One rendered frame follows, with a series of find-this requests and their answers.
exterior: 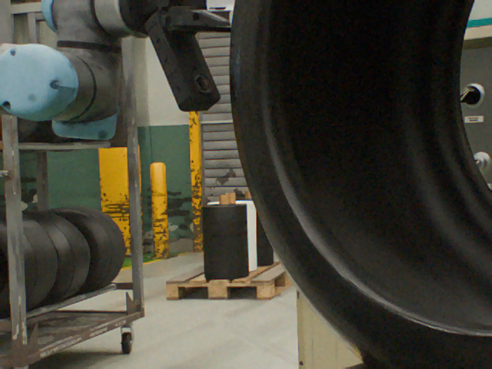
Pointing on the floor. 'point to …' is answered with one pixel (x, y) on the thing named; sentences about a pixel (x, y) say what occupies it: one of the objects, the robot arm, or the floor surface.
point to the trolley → (62, 237)
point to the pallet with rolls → (232, 254)
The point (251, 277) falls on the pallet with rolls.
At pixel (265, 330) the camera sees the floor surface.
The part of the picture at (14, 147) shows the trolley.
